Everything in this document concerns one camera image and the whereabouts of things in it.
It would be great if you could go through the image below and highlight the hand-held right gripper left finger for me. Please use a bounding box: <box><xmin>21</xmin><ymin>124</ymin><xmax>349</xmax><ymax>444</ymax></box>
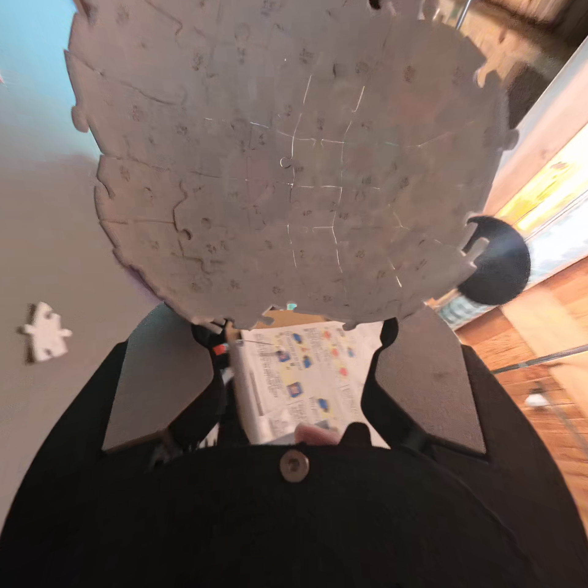
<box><xmin>102</xmin><ymin>302</ymin><xmax>229</xmax><ymax>454</ymax></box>

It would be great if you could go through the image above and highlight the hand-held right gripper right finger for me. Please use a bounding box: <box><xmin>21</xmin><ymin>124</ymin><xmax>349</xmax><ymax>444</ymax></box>
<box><xmin>360</xmin><ymin>305</ymin><xmax>488</xmax><ymax>455</ymax></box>

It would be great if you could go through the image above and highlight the single white puzzle piece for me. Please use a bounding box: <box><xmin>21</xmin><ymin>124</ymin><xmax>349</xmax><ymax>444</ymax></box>
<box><xmin>17</xmin><ymin>302</ymin><xmax>73</xmax><ymax>364</ymax></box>

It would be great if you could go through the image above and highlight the half-built cartoon puzzle ball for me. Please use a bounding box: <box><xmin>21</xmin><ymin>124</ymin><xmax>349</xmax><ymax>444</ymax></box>
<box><xmin>64</xmin><ymin>0</ymin><xmax>520</xmax><ymax>331</ymax></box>

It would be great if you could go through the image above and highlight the black round ball stand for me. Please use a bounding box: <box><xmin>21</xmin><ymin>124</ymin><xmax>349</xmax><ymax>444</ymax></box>
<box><xmin>457</xmin><ymin>216</ymin><xmax>532</xmax><ymax>305</ymax></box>

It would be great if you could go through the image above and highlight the person's right hand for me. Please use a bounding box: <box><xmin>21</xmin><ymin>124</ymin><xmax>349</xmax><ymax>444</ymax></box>
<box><xmin>294</xmin><ymin>423</ymin><xmax>343</xmax><ymax>446</ymax></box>

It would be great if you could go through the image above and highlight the printed instruction leaflet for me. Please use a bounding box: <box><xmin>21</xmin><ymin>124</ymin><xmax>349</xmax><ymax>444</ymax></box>
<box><xmin>228</xmin><ymin>322</ymin><xmax>391</xmax><ymax>448</ymax></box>

